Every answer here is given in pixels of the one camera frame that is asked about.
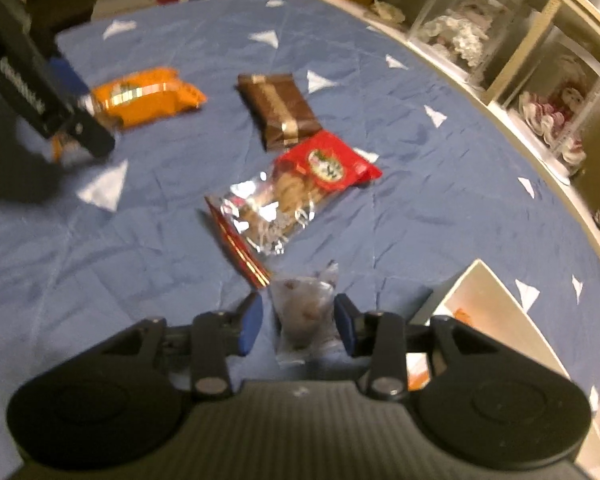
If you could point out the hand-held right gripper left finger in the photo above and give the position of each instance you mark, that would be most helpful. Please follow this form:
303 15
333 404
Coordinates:
250 327

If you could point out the orange snack packet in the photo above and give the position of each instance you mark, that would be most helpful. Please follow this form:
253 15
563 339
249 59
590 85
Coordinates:
145 95
417 377

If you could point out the clear dark chocolate packet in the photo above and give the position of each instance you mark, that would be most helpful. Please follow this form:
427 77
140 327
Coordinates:
302 310

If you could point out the white dress doll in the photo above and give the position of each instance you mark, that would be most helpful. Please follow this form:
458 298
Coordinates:
460 32

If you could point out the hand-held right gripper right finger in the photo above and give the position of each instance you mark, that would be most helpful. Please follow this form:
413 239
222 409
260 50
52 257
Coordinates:
345 330

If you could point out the red dress doll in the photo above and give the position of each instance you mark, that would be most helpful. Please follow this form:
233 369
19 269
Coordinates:
555 115

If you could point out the blue triangle print blanket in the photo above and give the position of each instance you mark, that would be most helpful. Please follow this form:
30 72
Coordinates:
180 240

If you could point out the white cardboard box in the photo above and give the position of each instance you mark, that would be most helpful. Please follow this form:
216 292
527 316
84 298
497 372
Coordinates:
495 305

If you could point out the beige flat item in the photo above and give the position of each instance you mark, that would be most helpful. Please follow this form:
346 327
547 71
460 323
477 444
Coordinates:
387 11

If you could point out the clear display case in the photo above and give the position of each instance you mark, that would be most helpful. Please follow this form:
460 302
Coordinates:
465 15
565 100

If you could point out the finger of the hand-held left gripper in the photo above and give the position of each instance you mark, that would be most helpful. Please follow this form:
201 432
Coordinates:
69 76
92 135

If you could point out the brown snack packet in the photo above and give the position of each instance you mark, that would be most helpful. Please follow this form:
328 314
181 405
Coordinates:
280 107

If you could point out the red cookie packet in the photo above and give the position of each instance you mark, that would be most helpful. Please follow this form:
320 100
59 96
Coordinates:
320 165

